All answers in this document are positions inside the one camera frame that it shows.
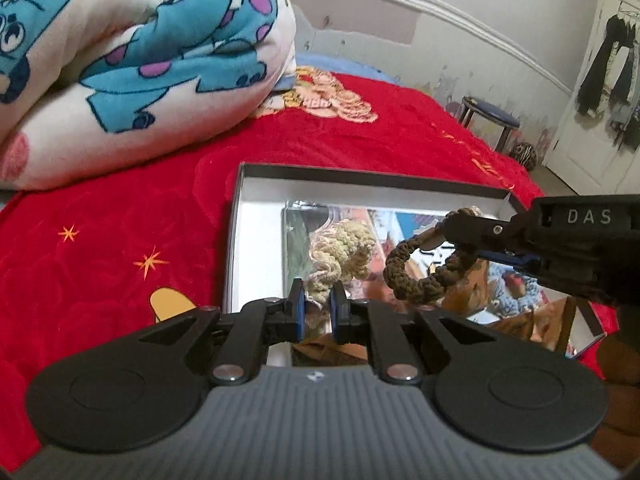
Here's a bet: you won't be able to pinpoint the blue knitted scrunchie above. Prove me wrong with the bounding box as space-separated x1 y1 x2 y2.
486 262 548 318

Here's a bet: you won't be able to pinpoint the brown pyramid snack packet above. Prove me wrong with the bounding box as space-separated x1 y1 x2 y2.
439 259 490 318

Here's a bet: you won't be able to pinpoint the brown braided scrunchie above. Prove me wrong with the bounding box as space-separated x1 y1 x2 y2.
383 206 484 307

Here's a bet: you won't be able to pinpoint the beige knitted scrunchie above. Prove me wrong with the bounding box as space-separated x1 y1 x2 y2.
307 219 376 304

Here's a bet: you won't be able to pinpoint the person's right hand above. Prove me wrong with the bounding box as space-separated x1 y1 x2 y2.
591 333 640 469

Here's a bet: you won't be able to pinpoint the black shallow cardboard box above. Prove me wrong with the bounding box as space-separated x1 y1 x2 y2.
221 161 606 366

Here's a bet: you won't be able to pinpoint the white door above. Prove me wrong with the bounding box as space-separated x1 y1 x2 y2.
544 0 639 195

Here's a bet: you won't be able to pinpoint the Chinese history textbook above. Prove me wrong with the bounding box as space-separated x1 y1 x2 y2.
282 199 572 361

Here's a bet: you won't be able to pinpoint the patterned ball on floor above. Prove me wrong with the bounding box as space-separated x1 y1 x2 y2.
509 142 538 172

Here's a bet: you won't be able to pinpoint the dark clothes hanging on door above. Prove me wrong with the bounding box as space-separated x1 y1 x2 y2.
576 13 639 151

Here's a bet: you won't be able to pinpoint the blue padded stool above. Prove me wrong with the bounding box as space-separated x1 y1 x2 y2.
458 96 521 153

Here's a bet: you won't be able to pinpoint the red plush bed blanket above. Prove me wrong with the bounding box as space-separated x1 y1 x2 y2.
0 71 616 470

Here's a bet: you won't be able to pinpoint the cartoon monster print duvet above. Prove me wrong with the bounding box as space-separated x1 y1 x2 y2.
1 0 296 191

